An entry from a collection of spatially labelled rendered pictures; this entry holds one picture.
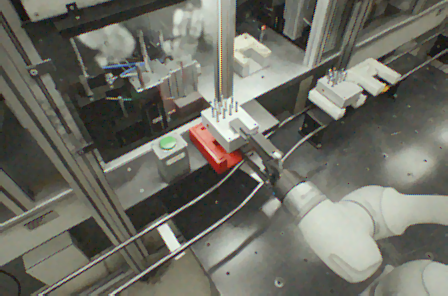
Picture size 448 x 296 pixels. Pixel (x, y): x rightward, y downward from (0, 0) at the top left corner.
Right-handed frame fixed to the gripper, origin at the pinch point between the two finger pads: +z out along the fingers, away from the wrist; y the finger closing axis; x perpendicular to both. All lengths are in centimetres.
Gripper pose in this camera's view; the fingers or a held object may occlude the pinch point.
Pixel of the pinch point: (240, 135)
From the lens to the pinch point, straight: 79.0
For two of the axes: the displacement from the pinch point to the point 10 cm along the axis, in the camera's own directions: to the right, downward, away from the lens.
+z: -5.7, -6.4, 5.1
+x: -8.2, 4.4, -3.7
